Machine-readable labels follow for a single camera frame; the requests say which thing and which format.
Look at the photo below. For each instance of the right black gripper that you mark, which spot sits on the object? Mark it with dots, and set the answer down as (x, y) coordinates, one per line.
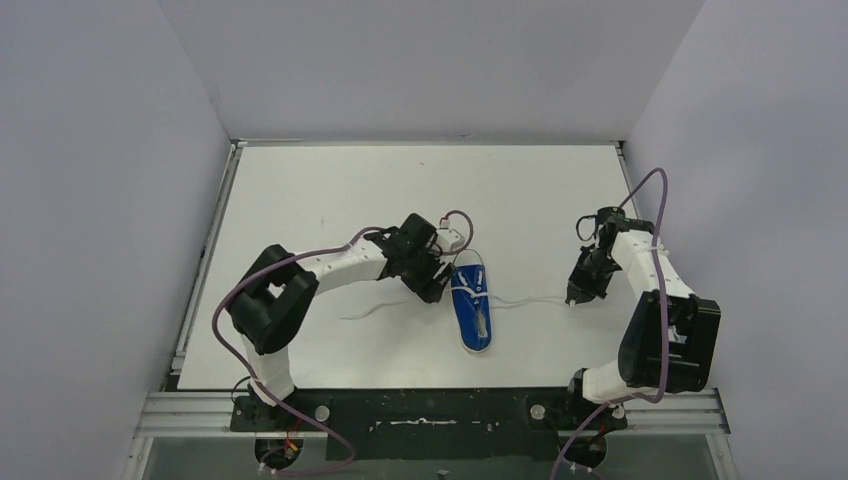
(574, 292)

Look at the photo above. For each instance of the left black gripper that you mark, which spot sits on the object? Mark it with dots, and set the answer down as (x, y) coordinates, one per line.
(428, 273)

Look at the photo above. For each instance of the white shoelace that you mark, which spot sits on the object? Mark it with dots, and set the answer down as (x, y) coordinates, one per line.
(500, 302)

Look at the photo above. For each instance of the blue canvas sneaker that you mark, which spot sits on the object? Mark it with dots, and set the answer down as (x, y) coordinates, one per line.
(470, 299)

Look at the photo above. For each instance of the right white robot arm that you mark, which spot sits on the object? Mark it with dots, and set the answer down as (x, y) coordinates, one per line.
(669, 342)

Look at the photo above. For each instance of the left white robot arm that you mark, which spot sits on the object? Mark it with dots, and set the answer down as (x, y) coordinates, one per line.
(268, 307)

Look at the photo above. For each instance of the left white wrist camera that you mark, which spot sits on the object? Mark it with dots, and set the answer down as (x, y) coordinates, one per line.
(448, 240)

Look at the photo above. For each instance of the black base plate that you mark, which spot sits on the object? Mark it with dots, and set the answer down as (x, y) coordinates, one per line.
(433, 424)

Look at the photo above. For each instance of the aluminium frame rail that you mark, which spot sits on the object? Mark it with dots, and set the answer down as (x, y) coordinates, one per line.
(208, 414)

